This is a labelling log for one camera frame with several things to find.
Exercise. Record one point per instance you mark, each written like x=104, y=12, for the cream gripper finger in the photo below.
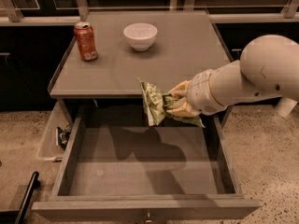
x=181, y=108
x=180, y=90

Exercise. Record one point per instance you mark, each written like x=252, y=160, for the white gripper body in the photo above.
x=201, y=92

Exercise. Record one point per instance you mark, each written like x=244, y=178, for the green jalapeno chip bag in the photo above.
x=155, y=102

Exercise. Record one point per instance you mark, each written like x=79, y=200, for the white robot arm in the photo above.
x=267, y=68

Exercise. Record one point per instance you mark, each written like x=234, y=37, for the grey cabinet counter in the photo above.
x=187, y=43

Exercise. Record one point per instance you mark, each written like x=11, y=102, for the open grey top drawer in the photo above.
x=116, y=168

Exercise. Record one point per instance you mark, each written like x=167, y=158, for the white ceramic bowl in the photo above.
x=140, y=36

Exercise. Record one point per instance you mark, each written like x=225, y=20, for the orange soda can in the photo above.
x=84, y=34

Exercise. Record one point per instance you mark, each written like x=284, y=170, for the dark item in bin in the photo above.
x=62, y=136

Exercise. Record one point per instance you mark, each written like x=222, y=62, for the clear plastic storage bin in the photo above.
x=48, y=149

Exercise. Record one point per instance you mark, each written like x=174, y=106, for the black bar lower left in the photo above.
x=17, y=216

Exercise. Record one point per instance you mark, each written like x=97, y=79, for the metal drawer handle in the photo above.
x=148, y=219

